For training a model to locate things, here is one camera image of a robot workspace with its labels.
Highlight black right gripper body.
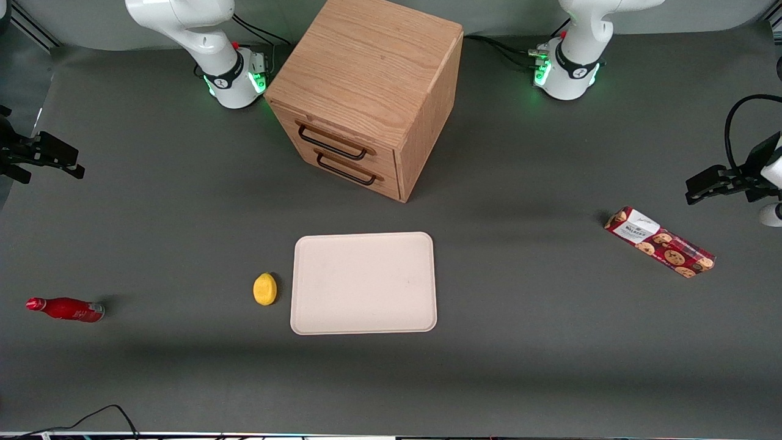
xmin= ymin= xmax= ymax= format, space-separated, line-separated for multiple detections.
xmin=0 ymin=105 xmax=38 ymax=184

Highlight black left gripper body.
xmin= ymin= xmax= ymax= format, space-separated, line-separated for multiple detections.
xmin=733 ymin=152 xmax=772 ymax=202

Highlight black wire drawer handle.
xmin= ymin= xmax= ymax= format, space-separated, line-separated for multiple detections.
xmin=314 ymin=151 xmax=386 ymax=186
xmin=296 ymin=120 xmax=376 ymax=161

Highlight wooden drawer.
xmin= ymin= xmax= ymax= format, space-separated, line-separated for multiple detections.
xmin=290 ymin=144 xmax=401 ymax=202
xmin=271 ymin=103 xmax=399 ymax=179

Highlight wooden drawer cabinet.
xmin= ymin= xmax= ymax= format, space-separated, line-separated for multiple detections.
xmin=264 ymin=0 xmax=464 ymax=204

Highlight red cookie box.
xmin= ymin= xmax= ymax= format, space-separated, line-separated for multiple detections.
xmin=604 ymin=206 xmax=716 ymax=279

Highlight red bottle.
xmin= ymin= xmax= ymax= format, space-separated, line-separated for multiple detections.
xmin=26 ymin=297 xmax=106 ymax=323

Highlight yellow lemon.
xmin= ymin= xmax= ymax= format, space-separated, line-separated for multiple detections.
xmin=253 ymin=273 xmax=278 ymax=306

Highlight beige plastic tray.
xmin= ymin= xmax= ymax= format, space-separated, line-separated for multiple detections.
xmin=290 ymin=232 xmax=438 ymax=336

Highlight black looped gripper cable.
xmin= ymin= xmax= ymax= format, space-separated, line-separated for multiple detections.
xmin=725 ymin=94 xmax=782 ymax=173

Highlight aluminium frame rail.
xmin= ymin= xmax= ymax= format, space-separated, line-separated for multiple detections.
xmin=9 ymin=0 xmax=62 ymax=50

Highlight black cable at table edge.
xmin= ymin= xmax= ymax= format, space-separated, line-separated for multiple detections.
xmin=0 ymin=405 xmax=140 ymax=438

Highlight black base cable bundle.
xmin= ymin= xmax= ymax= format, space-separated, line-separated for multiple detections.
xmin=463 ymin=34 xmax=550 ymax=69

